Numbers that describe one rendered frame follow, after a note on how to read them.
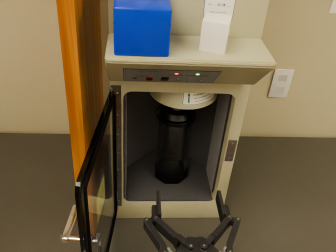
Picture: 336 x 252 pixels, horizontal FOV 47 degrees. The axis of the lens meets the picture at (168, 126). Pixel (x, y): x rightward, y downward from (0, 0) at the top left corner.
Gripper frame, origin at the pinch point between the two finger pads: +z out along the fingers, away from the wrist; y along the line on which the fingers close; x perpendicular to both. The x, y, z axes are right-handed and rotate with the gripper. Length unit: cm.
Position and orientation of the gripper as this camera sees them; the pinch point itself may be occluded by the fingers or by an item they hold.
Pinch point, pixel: (188, 198)
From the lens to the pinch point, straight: 87.3
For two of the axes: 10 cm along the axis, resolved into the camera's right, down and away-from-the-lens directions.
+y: -10.0, -0.2, -0.9
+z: -0.7, -5.9, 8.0
